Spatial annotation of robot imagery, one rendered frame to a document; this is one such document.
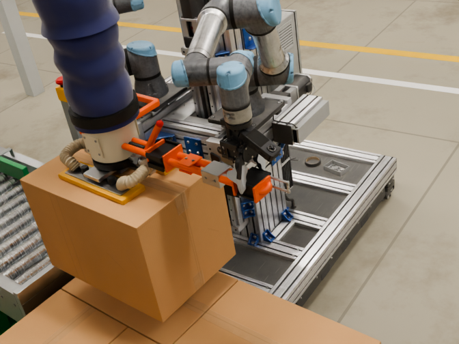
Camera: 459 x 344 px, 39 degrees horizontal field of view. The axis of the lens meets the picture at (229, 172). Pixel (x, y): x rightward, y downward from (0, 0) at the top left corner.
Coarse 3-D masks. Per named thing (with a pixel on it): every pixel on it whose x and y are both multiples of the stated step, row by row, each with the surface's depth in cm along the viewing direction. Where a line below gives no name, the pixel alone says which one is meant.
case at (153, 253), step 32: (32, 192) 228; (64, 192) 217; (160, 192) 209; (192, 192) 211; (224, 192) 225; (64, 224) 224; (96, 224) 209; (128, 224) 197; (160, 224) 202; (192, 224) 215; (224, 224) 229; (64, 256) 238; (96, 256) 221; (128, 256) 206; (160, 256) 206; (192, 256) 219; (224, 256) 234; (128, 288) 218; (160, 288) 210; (192, 288) 224; (160, 320) 216
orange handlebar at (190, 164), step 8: (144, 96) 239; (152, 104) 233; (144, 112) 230; (128, 144) 210; (144, 144) 209; (136, 152) 207; (144, 152) 204; (168, 160) 198; (176, 160) 197; (184, 160) 195; (192, 160) 194; (200, 160) 195; (184, 168) 194; (192, 168) 192; (200, 168) 191; (224, 176) 185; (272, 184) 180; (264, 192) 177
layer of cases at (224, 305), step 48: (96, 288) 255; (240, 288) 243; (0, 336) 240; (48, 336) 236; (96, 336) 233; (144, 336) 229; (192, 336) 226; (240, 336) 223; (288, 336) 219; (336, 336) 216
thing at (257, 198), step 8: (248, 176) 181; (256, 176) 180; (264, 176) 180; (232, 184) 181; (248, 184) 177; (256, 184) 177; (264, 184) 179; (248, 192) 180; (256, 192) 177; (256, 200) 177
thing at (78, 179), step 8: (80, 168) 220; (88, 168) 220; (64, 176) 223; (72, 176) 222; (80, 176) 220; (112, 176) 212; (120, 176) 218; (80, 184) 218; (88, 184) 216; (96, 184) 214; (104, 184) 213; (112, 184) 212; (96, 192) 213; (104, 192) 210; (112, 192) 209; (120, 192) 208; (128, 192) 208; (136, 192) 208; (112, 200) 209; (120, 200) 205; (128, 200) 207
